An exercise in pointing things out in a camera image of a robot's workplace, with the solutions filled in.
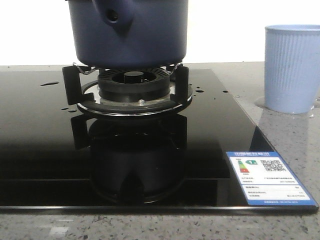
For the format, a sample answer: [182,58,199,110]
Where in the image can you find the black right burner with grate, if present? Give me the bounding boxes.
[62,62,193,118]

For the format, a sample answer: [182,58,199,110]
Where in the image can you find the blue saucepan with handle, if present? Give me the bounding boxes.
[68,0,189,69]

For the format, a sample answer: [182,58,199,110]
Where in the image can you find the blue energy label sticker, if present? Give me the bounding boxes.
[226,151,318,207]

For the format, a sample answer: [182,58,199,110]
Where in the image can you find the black glass gas cooktop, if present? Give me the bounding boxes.
[0,69,319,215]

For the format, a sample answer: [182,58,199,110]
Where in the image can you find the light blue ribbed cup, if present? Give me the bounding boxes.
[264,24,320,114]

